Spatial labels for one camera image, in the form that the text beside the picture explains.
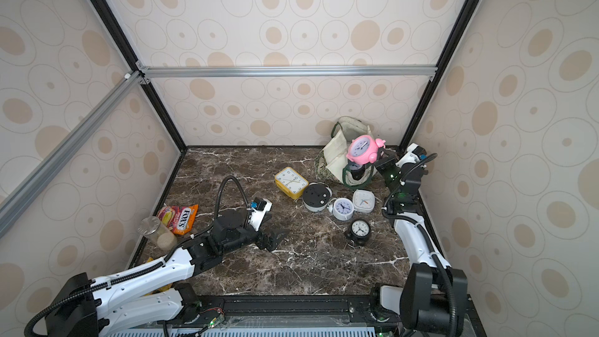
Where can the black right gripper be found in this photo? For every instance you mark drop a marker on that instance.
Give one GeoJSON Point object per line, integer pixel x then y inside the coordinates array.
{"type": "Point", "coordinates": [384, 164]}

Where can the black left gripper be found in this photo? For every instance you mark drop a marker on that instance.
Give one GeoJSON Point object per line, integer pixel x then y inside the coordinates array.
{"type": "Point", "coordinates": [272, 243]}

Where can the pink twin-bell alarm clock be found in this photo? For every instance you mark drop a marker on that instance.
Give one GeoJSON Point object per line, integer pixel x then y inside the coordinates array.
{"type": "Point", "coordinates": [364, 150]}

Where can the black twin-bell alarm clock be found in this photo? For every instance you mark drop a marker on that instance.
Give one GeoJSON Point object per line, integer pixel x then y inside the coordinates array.
{"type": "Point", "coordinates": [358, 172]}

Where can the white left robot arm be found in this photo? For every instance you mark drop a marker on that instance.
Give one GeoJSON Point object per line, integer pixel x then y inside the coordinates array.
{"type": "Point", "coordinates": [84, 304]}

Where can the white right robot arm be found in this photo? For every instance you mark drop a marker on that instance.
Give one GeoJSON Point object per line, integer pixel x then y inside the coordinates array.
{"type": "Point", "coordinates": [421, 252]}

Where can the white square orange-number clock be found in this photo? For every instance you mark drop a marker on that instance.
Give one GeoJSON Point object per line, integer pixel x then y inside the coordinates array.
{"type": "Point", "coordinates": [364, 201]}

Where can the cream canvas tote bag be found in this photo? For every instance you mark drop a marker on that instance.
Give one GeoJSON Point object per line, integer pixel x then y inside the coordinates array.
{"type": "Point", "coordinates": [331, 164]}

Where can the yellow square alarm clock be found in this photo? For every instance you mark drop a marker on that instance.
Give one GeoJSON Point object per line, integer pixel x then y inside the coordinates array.
{"type": "Point", "coordinates": [291, 183]}

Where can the white clock black back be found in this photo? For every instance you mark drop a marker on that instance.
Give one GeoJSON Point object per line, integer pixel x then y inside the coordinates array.
{"type": "Point", "coordinates": [316, 197]}

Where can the small white round clock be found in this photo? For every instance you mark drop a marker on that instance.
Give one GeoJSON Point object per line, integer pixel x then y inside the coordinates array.
{"type": "Point", "coordinates": [342, 209]}

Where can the small black twin-bell clock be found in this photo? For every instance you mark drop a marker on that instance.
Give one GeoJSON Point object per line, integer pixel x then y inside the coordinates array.
{"type": "Point", "coordinates": [358, 232]}

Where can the Fox's candy bag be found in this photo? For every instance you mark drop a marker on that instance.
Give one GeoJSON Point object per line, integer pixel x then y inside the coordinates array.
{"type": "Point", "coordinates": [178, 220]}

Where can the clear plastic jar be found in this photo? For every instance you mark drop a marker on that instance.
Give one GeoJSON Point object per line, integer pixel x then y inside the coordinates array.
{"type": "Point", "coordinates": [154, 230]}

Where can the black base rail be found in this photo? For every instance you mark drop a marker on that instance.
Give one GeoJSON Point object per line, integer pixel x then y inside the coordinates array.
{"type": "Point", "coordinates": [181, 307]}

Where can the aluminium frame bar rear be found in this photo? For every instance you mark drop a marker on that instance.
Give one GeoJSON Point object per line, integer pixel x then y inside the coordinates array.
{"type": "Point", "coordinates": [287, 71]}

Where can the aluminium frame bar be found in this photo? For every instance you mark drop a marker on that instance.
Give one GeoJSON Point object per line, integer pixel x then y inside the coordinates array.
{"type": "Point", "coordinates": [25, 194]}
{"type": "Point", "coordinates": [287, 71]}

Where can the aluminium frame bar left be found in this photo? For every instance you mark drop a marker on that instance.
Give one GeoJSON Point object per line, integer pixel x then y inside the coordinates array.
{"type": "Point", "coordinates": [25, 194]}

